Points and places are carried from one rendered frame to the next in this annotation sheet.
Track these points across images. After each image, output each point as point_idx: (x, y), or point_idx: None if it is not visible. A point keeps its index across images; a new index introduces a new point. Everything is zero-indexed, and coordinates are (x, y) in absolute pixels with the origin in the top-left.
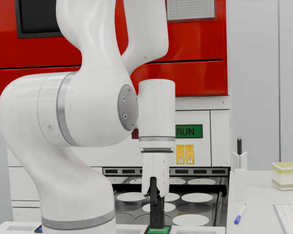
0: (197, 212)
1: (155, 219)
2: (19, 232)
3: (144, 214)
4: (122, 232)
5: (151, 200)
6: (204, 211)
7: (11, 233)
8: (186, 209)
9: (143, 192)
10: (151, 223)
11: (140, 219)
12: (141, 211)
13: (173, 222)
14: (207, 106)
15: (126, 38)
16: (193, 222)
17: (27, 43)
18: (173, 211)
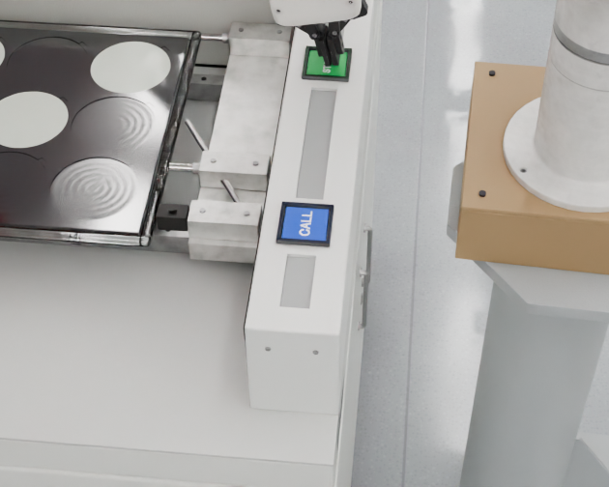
0: (82, 57)
1: (341, 43)
2: (327, 274)
3: (74, 140)
4: (320, 116)
5: (367, 10)
6: (74, 46)
7: (333, 287)
8: (54, 73)
9: (360, 9)
10: (336, 55)
11: (107, 144)
12: (51, 146)
13: (142, 91)
14: None
15: None
16: (143, 62)
17: None
18: (65, 94)
